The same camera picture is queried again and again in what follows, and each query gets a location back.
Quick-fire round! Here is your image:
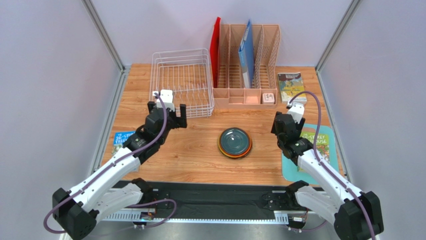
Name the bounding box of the orange plate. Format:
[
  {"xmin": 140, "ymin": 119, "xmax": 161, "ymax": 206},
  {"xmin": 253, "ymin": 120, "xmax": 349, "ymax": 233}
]
[{"xmin": 217, "ymin": 143, "xmax": 253, "ymax": 159}]

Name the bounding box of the green plate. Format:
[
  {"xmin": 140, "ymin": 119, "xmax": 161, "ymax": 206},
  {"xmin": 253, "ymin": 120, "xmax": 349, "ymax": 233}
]
[{"xmin": 218, "ymin": 146, "xmax": 251, "ymax": 158}]

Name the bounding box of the red floral plate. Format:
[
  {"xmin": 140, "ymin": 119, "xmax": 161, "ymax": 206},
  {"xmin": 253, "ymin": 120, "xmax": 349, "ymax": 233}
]
[{"xmin": 221, "ymin": 152, "xmax": 250, "ymax": 160}]

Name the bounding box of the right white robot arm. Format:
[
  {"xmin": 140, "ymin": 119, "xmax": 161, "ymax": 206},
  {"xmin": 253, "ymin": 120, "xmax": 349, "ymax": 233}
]
[{"xmin": 271, "ymin": 111, "xmax": 384, "ymax": 240}]

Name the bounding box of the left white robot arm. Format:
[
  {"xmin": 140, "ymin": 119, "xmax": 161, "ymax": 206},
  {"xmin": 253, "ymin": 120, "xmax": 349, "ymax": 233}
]
[{"xmin": 47, "ymin": 98, "xmax": 188, "ymax": 240}]

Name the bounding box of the green storey treehouse book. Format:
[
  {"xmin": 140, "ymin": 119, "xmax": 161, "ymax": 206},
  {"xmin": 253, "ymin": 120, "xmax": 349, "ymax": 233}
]
[{"xmin": 301, "ymin": 131, "xmax": 330, "ymax": 163}]

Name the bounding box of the white power adapter cube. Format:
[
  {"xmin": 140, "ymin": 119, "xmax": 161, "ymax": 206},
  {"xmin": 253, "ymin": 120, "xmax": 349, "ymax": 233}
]
[{"xmin": 261, "ymin": 92, "xmax": 276, "ymax": 105}]

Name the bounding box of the blue storey treehouse book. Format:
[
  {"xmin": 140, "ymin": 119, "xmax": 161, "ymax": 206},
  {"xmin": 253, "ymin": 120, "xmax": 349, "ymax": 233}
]
[{"xmin": 112, "ymin": 131, "xmax": 135, "ymax": 158}]

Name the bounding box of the teal cutting board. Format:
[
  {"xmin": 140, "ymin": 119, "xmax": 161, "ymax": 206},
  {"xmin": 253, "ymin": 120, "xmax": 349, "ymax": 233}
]
[{"xmin": 281, "ymin": 124, "xmax": 339, "ymax": 185}]

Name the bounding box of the illustrated book back right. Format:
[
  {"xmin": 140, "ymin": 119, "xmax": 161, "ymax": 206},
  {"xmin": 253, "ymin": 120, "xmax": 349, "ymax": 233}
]
[{"xmin": 277, "ymin": 72, "xmax": 305, "ymax": 103}]

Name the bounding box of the pink desk file organizer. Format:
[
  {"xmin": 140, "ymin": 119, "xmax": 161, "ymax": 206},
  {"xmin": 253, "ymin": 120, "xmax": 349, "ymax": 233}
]
[{"xmin": 213, "ymin": 22, "xmax": 281, "ymax": 109}]

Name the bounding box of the red folder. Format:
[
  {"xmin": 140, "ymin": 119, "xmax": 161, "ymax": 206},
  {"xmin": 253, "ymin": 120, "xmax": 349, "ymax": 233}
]
[{"xmin": 209, "ymin": 16, "xmax": 221, "ymax": 88}]

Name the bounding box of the blue folder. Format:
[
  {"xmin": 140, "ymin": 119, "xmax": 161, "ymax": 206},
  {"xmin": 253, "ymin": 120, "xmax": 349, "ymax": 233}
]
[{"xmin": 238, "ymin": 19, "xmax": 255, "ymax": 89}]

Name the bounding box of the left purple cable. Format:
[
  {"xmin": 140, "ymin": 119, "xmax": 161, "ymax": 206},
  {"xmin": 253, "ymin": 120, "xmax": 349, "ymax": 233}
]
[{"xmin": 43, "ymin": 91, "xmax": 178, "ymax": 235}]

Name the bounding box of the purple cable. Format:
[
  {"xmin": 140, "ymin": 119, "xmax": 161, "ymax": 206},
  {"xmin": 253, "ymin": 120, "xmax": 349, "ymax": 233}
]
[
  {"xmin": 43, "ymin": 91, "xmax": 178, "ymax": 235},
  {"xmin": 286, "ymin": 91, "xmax": 378, "ymax": 240}
]

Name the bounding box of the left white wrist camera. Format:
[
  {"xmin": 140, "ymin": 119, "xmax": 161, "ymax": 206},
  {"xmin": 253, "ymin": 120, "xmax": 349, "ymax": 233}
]
[{"xmin": 152, "ymin": 89, "xmax": 176, "ymax": 112}]

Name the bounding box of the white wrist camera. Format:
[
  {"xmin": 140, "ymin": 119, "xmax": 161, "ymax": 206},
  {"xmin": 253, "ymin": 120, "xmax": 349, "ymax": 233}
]
[
  {"xmin": 152, "ymin": 89, "xmax": 176, "ymax": 112},
  {"xmin": 286, "ymin": 101, "xmax": 305, "ymax": 124}
]

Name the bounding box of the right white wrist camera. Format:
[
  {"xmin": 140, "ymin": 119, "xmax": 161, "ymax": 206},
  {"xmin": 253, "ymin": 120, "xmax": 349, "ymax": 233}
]
[{"xmin": 286, "ymin": 101, "xmax": 305, "ymax": 124}]

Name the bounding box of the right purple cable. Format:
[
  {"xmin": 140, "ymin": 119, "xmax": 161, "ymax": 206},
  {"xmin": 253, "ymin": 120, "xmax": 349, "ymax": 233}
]
[{"xmin": 286, "ymin": 91, "xmax": 378, "ymax": 240}]

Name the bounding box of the white wire dish rack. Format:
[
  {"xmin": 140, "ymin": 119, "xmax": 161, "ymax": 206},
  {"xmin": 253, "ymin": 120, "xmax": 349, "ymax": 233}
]
[{"xmin": 148, "ymin": 48, "xmax": 215, "ymax": 118}]

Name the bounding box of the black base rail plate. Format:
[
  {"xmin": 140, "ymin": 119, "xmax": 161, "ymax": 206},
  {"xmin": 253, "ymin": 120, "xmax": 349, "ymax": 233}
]
[{"xmin": 147, "ymin": 181, "xmax": 306, "ymax": 220}]

